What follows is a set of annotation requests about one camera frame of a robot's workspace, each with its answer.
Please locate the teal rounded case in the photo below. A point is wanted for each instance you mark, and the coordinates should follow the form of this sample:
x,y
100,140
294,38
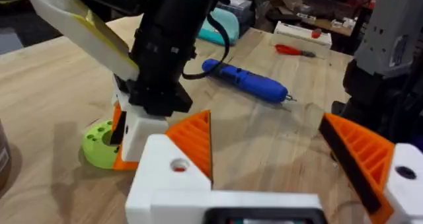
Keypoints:
x,y
224,25

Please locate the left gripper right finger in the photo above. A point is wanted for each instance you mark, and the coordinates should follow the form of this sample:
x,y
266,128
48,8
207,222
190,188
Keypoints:
x,y
370,158

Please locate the green disc with holes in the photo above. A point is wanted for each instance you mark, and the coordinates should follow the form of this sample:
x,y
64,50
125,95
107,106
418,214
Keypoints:
x,y
97,148

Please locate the grey box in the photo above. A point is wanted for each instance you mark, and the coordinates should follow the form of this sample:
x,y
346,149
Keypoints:
x,y
239,11

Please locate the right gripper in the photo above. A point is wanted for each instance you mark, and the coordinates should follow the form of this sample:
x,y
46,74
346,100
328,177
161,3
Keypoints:
x,y
165,52

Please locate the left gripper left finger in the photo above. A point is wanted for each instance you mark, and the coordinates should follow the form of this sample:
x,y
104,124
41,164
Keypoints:
x,y
158,171

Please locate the blue electric screwdriver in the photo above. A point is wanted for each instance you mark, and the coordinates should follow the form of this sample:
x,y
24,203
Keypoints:
x,y
248,82

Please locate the small red cap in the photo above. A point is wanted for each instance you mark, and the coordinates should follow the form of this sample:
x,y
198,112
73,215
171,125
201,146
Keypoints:
x,y
316,33

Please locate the white flat box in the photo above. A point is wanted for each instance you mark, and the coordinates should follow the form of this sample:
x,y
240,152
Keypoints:
x,y
297,32

